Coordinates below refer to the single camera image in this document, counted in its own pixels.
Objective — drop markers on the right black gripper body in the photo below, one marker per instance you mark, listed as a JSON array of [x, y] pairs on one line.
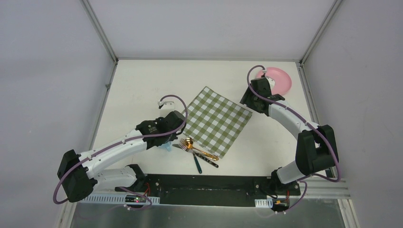
[[249, 99]]

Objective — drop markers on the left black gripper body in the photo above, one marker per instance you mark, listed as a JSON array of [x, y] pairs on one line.
[[169, 138]]

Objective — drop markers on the light blue mug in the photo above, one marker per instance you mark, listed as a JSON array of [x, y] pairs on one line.
[[166, 146]]

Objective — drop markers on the gold spoon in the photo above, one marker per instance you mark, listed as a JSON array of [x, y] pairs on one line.
[[188, 142]]

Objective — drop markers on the green checkered cloth napkin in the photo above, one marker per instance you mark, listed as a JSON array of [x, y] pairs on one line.
[[214, 122]]

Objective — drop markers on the silver knife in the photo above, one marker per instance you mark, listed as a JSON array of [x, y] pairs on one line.
[[196, 154]]

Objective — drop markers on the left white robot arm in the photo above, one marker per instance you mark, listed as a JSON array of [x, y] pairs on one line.
[[81, 173]]

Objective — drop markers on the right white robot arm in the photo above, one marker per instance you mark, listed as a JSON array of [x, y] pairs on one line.
[[315, 149]]

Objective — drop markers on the pink plate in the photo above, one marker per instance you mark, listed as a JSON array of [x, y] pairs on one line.
[[280, 81]]

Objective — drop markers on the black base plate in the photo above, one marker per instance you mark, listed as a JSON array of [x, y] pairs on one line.
[[207, 190]]

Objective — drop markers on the aluminium frame rail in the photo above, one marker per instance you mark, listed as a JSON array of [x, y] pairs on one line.
[[318, 188]]

